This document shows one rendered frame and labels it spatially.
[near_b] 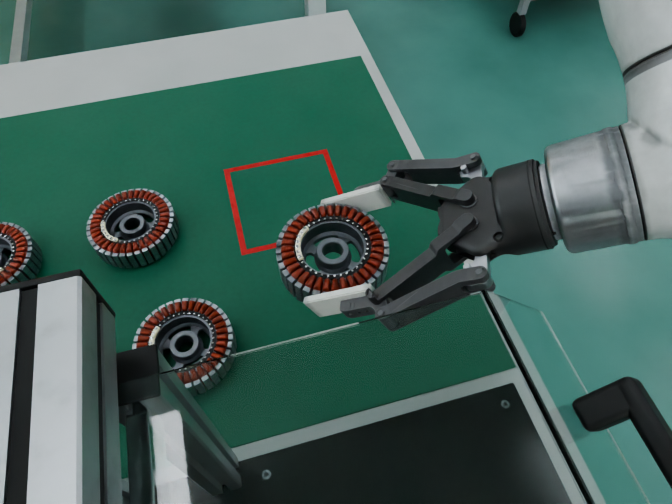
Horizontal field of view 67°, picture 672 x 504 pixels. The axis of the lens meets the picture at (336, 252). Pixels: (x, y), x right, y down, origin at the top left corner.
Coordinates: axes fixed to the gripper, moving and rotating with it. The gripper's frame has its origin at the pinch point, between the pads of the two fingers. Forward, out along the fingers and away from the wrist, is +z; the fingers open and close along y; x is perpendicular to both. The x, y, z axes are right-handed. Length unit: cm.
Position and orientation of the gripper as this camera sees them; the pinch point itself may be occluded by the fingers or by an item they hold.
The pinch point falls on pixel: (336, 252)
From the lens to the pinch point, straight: 50.9
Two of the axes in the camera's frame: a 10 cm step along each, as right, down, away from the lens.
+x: -5.0, -5.3, -6.8
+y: 1.2, -8.2, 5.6
